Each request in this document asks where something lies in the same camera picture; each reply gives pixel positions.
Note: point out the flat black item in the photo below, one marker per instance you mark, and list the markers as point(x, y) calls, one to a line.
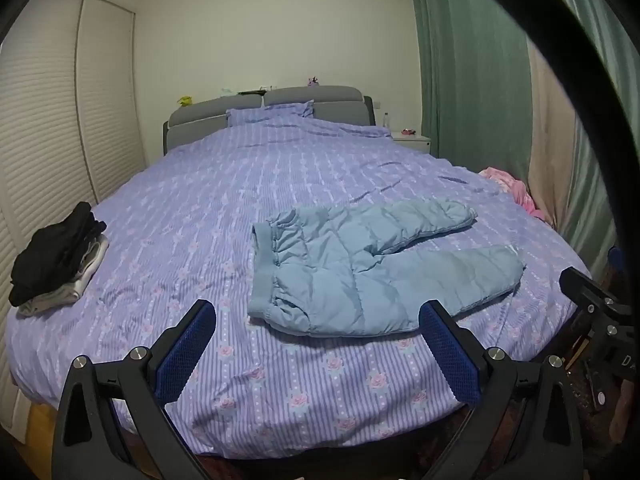
point(251, 93)

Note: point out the bed with purple floral cover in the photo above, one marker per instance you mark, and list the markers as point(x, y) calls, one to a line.
point(200, 210)

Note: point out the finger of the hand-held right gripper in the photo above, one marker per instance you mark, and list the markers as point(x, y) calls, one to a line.
point(595, 292)

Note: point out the grey white folded garment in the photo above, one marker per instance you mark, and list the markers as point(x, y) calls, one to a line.
point(85, 272)

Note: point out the white louvered wardrobe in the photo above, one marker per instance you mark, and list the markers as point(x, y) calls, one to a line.
point(40, 110)

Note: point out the white nightstand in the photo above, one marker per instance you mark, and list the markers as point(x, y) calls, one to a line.
point(412, 141)

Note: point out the pink cloth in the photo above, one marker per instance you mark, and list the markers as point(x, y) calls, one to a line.
point(512, 187)

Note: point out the black folded garment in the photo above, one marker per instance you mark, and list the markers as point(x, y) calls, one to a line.
point(55, 255)

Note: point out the yellow toy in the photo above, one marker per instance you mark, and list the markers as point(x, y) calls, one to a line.
point(184, 100)

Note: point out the grey bed headboard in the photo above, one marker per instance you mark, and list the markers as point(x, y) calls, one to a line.
point(295, 95)

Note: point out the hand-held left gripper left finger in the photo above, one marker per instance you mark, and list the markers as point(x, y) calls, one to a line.
point(185, 347)

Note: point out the purple floral pillow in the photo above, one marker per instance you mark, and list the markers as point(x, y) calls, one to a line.
point(270, 112)
point(350, 127)

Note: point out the beige curtain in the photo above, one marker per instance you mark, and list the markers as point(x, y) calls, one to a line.
point(552, 135)

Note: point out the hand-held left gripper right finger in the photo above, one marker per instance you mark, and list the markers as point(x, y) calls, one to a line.
point(450, 350)

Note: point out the clear plastic bottle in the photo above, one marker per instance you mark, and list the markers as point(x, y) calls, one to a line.
point(386, 121)

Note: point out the light blue padded pants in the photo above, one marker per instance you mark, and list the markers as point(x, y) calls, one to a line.
point(325, 270)

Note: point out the small purple toy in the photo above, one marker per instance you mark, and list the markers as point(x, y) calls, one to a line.
point(313, 81)

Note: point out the green curtain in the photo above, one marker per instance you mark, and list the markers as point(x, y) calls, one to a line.
point(595, 200)
point(545, 15)
point(465, 60)

